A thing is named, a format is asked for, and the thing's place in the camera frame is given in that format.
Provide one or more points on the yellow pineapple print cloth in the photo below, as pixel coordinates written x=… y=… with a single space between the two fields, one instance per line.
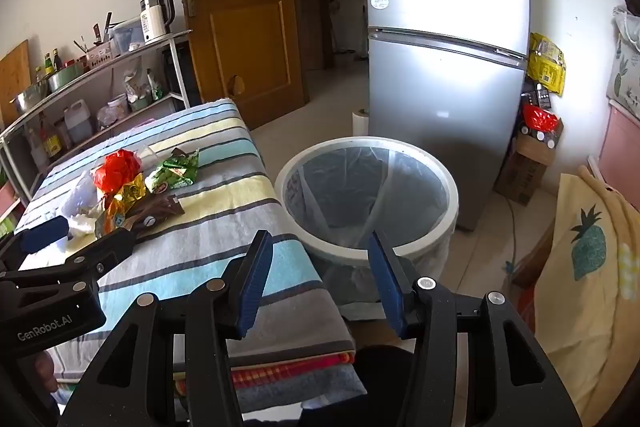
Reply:
x=585 y=307

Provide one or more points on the silver refrigerator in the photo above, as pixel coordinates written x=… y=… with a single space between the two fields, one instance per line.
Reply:
x=440 y=107

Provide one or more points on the brown snack wrapper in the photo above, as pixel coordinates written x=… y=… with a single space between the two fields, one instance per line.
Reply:
x=160 y=213

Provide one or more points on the white pineapple print board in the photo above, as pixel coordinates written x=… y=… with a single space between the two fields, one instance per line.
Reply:
x=622 y=77

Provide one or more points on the metal bowl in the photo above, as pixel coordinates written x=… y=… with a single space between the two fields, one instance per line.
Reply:
x=27 y=99

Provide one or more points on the clear plastic jar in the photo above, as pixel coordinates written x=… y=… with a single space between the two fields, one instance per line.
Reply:
x=112 y=113

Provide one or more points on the sauce bottles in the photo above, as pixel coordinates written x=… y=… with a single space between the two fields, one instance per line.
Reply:
x=52 y=63

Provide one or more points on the person's dark clothing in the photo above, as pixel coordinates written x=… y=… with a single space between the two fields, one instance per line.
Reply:
x=382 y=382

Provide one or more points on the white round bin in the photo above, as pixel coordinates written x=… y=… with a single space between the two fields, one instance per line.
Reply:
x=290 y=187

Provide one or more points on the white electric kettle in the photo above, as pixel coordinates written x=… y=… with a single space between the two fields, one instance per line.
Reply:
x=155 y=19

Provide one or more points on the kitchen knife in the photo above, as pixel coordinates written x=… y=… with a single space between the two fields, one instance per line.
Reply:
x=107 y=27

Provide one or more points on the translucent bin liner bag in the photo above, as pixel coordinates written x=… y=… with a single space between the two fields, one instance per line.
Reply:
x=350 y=187

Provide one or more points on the metal shelf rack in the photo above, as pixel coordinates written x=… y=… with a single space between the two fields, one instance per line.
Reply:
x=177 y=62

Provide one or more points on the gold foil wrapper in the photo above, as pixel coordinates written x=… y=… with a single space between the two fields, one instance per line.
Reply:
x=131 y=191

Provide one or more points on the red bag in cardboard box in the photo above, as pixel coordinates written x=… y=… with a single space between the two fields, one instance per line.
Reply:
x=540 y=119

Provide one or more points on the red cloth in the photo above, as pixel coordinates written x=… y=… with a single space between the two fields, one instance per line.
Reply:
x=526 y=309

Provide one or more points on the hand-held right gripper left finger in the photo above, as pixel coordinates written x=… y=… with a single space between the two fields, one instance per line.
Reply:
x=252 y=287

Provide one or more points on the clear plastic storage box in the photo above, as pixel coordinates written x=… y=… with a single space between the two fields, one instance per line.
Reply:
x=125 y=37

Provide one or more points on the white cloth bag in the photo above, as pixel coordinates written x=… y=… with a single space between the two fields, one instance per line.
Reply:
x=627 y=24

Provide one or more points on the pink board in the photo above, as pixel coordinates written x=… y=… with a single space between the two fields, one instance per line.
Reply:
x=620 y=152

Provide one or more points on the food bags on shelf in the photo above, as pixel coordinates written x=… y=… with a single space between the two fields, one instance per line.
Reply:
x=142 y=87

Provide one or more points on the cardboard box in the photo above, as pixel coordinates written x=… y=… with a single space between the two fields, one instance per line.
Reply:
x=525 y=172

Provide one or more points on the striped cloth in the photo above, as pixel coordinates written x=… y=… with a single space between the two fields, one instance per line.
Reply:
x=225 y=207

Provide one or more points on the wooden cutting board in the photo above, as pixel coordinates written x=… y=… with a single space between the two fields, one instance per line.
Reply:
x=15 y=77

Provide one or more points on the clear oil jug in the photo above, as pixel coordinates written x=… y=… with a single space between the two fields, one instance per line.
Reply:
x=79 y=124

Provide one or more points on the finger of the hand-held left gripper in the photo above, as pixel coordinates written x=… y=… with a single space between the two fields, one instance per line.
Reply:
x=45 y=233
x=107 y=249

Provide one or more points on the yellow label bottle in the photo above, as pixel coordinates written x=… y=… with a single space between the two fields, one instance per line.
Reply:
x=51 y=142

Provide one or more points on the person's left hand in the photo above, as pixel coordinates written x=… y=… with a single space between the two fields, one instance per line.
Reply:
x=44 y=369

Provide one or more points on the red plastic bag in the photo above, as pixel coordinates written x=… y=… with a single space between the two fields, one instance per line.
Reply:
x=117 y=169

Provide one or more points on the white paper roll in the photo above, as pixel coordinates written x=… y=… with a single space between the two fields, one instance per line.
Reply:
x=360 y=123

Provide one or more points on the yellow hanging packets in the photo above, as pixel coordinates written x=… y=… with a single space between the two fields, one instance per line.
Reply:
x=547 y=64

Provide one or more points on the clear plastic bag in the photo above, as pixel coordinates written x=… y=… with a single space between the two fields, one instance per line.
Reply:
x=80 y=194

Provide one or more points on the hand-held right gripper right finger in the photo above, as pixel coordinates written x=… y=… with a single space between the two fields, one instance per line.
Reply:
x=390 y=287

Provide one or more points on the green basin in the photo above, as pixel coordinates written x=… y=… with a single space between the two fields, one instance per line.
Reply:
x=67 y=77

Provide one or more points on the black hanging packet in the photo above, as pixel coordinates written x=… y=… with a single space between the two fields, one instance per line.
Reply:
x=537 y=97

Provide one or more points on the wooden door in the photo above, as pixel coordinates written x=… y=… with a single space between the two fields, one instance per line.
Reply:
x=240 y=32

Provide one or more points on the yellow red snack wrapper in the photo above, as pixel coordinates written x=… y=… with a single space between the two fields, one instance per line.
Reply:
x=114 y=216

